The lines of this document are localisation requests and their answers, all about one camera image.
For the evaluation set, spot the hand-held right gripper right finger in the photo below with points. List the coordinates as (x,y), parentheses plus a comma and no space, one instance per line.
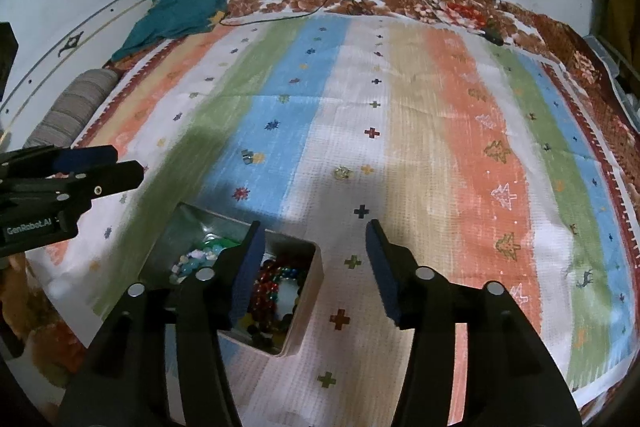
(382,277)

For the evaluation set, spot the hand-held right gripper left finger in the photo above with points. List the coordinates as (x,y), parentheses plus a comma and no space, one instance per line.
(247,277)

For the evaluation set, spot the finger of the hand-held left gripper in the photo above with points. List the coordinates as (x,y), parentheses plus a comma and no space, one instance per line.
(110,179)
(85,157)

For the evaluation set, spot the silver metal tin box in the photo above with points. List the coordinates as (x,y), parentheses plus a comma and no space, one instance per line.
(307,302)

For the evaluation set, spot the small gold charm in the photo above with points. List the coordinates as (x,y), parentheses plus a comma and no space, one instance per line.
(340,171)

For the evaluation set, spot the grey striped bolster pillow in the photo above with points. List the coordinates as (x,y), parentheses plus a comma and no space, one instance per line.
(75,102)

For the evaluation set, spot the small silver earring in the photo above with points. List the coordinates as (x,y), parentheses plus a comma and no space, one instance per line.
(246,157)

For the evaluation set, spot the black box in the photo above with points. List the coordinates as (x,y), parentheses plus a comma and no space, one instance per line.
(6,57)

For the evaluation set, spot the striped colourful cloth mat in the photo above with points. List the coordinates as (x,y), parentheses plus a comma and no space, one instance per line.
(400,107)

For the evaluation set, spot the teal garment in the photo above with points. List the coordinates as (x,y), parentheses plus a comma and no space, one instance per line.
(185,2)

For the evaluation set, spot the black charger adapter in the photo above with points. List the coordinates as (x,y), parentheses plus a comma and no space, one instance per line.
(495,38)

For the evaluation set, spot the clear plastic bin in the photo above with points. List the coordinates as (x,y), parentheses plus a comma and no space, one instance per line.
(600,52)

